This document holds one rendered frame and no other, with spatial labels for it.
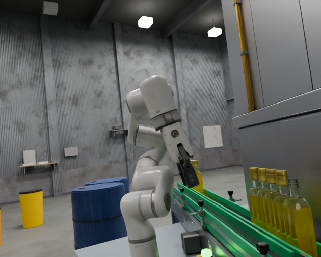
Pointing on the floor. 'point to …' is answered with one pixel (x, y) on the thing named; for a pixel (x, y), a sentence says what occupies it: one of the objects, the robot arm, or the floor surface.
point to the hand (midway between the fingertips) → (189, 178)
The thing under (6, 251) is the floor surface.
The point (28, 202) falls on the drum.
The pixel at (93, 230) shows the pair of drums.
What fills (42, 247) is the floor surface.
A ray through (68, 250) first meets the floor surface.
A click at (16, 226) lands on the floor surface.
